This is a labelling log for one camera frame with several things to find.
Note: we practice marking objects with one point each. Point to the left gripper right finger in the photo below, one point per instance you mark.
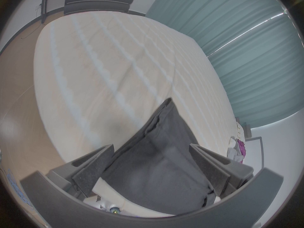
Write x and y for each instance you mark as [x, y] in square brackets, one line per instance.
[213, 172]

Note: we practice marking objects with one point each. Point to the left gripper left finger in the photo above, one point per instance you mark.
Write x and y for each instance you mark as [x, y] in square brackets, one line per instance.
[92, 172]

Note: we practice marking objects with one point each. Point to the black T-shirt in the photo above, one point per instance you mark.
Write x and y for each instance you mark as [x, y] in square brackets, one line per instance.
[161, 170]

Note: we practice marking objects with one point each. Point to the bed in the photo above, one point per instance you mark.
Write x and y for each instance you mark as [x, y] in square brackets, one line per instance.
[118, 68]

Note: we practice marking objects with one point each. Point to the grey garment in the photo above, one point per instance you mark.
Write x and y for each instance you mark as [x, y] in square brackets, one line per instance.
[238, 158]

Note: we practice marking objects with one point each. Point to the white garment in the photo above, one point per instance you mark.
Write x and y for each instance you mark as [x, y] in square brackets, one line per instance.
[232, 146]

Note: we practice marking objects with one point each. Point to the white printed pillow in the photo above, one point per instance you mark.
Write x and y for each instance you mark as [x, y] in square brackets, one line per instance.
[240, 130]

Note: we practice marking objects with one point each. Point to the grey bedside table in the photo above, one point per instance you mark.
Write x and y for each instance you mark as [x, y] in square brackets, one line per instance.
[247, 129]

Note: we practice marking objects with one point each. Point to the blue-green curtain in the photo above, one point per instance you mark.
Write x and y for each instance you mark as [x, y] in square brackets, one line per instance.
[261, 75]
[201, 11]

